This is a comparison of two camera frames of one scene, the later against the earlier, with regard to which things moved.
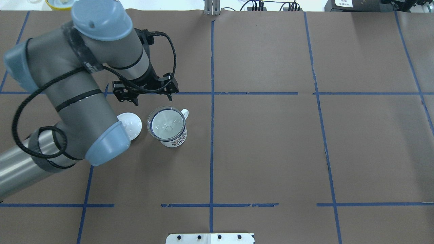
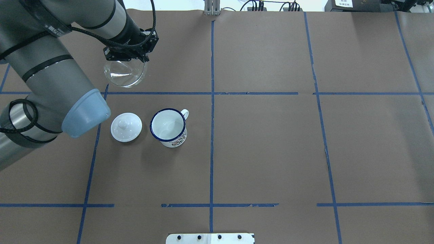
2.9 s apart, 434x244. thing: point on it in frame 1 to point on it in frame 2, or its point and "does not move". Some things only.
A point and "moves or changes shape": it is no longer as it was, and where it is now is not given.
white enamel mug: [168, 126] does not move
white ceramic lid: [132, 123] does not move
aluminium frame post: [212, 7] does not move
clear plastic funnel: [166, 123] moves or changes shape
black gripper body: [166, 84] to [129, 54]
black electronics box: [358, 5] does not move
